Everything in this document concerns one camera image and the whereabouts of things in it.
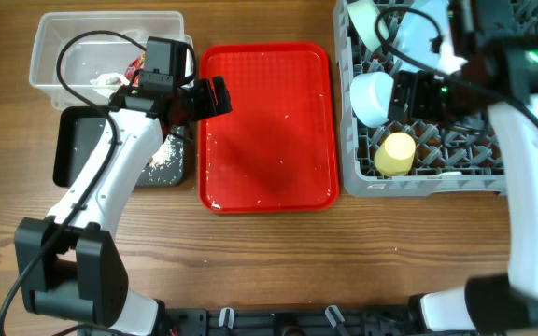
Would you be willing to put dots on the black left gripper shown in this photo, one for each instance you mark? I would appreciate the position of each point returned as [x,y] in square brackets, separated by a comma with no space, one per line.
[207,106]

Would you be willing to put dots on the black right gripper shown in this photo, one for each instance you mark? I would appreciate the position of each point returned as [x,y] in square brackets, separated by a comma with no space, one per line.
[418,84]

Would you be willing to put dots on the light blue bowl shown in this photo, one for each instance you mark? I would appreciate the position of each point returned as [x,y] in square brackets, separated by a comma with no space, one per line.
[370,95]

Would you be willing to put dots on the light blue plate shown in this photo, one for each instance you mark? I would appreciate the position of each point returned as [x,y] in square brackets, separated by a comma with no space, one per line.
[415,33]

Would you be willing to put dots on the yellow cup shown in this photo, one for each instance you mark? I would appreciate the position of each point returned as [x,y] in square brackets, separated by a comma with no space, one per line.
[396,155]

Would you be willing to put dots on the red snack wrapper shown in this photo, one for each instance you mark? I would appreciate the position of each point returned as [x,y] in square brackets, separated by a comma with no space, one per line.
[134,66]

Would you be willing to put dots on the white rice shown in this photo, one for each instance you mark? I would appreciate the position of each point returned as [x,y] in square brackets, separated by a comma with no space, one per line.
[166,166]

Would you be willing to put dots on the white tissue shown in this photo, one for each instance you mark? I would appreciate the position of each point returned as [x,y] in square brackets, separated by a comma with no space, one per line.
[103,83]

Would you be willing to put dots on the green bowl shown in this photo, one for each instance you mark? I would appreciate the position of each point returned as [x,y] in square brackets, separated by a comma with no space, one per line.
[363,14]

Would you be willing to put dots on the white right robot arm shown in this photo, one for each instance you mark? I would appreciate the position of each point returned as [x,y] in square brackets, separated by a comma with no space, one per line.
[500,79]

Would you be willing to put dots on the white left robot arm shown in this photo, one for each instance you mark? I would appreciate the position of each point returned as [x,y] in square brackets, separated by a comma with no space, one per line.
[69,265]

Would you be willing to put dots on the grey dishwasher rack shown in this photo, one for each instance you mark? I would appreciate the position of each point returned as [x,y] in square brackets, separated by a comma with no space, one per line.
[462,156]

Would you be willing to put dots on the black waste tray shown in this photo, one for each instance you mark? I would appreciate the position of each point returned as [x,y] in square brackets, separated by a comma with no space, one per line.
[79,132]

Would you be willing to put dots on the red serving tray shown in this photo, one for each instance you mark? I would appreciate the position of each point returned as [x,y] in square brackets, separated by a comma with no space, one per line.
[275,151]

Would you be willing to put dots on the clear plastic bin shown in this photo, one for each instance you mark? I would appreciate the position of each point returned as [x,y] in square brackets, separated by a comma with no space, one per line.
[93,55]

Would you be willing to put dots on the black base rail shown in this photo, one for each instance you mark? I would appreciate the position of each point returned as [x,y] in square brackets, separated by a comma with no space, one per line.
[373,320]

